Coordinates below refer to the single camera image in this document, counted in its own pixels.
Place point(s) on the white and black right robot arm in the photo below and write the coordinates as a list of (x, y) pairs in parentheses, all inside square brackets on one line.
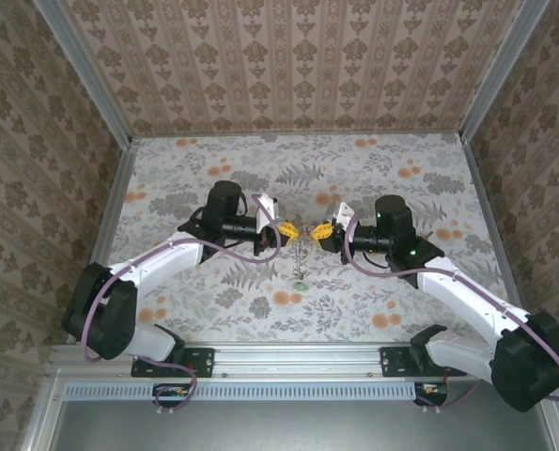
[(457, 291)]

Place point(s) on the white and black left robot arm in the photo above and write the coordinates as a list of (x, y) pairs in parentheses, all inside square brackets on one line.
[(161, 263)]

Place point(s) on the black base electronics module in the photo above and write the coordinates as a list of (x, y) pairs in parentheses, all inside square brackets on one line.
[(171, 392), (431, 390)]

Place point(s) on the grey metal panel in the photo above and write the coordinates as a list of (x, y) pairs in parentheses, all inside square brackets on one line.
[(284, 427)]

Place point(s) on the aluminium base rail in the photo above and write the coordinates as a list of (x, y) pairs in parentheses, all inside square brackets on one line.
[(298, 359)]

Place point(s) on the aluminium table side rail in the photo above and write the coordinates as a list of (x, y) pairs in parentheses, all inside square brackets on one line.
[(119, 188), (486, 202)]

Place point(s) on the aluminium frame post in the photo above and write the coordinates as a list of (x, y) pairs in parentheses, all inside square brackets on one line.
[(504, 70), (82, 70)]

